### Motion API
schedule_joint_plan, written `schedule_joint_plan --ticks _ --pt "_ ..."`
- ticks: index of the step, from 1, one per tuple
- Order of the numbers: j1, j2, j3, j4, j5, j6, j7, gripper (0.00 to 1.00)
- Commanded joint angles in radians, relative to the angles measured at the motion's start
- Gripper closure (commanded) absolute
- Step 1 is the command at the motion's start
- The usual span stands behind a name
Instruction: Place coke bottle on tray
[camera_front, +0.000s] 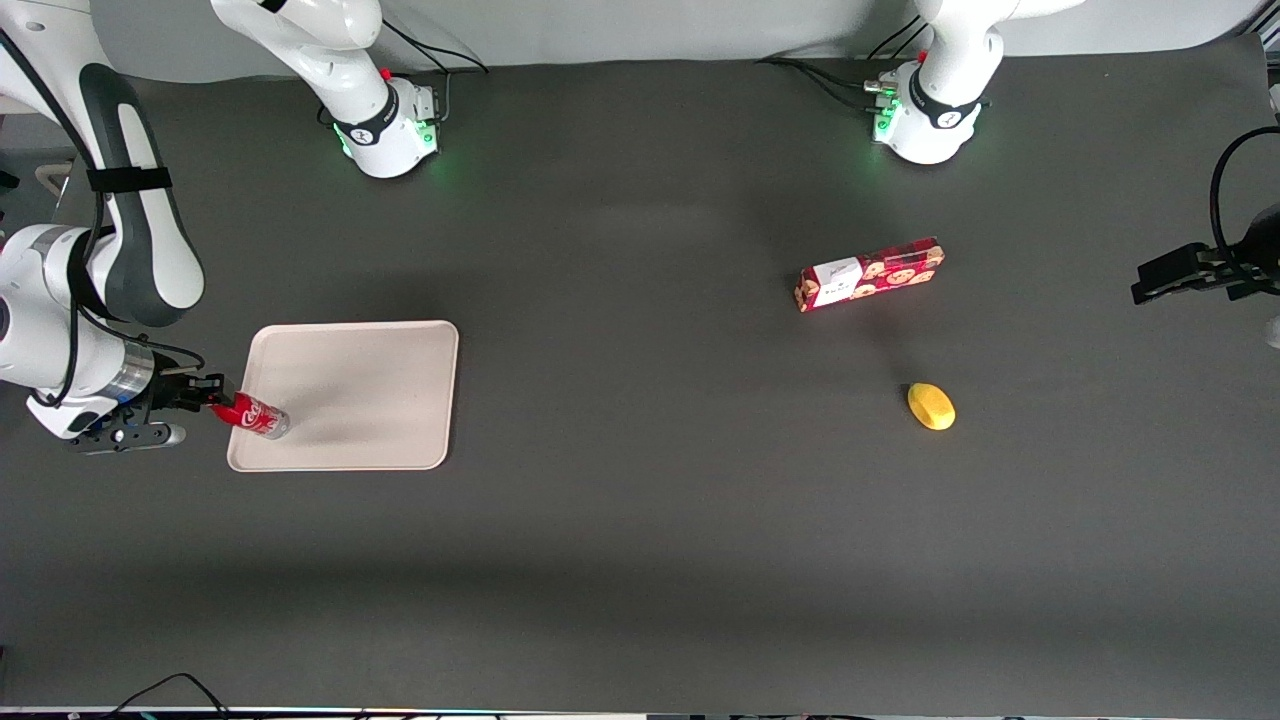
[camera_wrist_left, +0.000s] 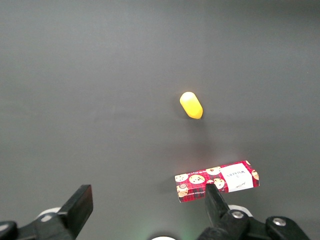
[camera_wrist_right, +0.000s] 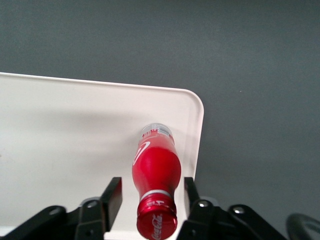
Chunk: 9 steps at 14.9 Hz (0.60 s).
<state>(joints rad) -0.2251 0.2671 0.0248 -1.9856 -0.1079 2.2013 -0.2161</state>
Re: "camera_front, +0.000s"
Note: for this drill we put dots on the red cookie box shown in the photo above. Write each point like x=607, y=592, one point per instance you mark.
x=870, y=275

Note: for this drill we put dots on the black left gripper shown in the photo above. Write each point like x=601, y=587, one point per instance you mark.
x=1253, y=257

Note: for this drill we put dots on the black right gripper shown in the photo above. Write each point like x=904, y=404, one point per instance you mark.
x=167, y=391

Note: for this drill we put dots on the white chair frame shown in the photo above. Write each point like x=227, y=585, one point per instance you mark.
x=55, y=175

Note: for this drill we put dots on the beige plastic tray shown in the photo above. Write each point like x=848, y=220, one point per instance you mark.
x=370, y=380

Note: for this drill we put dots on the dark grey table cover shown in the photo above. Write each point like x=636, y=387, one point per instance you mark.
x=640, y=500

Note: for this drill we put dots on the red coke bottle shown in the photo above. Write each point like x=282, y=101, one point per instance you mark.
x=258, y=416

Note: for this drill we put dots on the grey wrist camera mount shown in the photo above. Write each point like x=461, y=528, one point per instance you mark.
x=130, y=438

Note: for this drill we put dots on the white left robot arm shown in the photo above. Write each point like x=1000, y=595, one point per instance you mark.
x=935, y=120

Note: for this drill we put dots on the yellow lemon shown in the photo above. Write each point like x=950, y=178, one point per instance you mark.
x=932, y=407

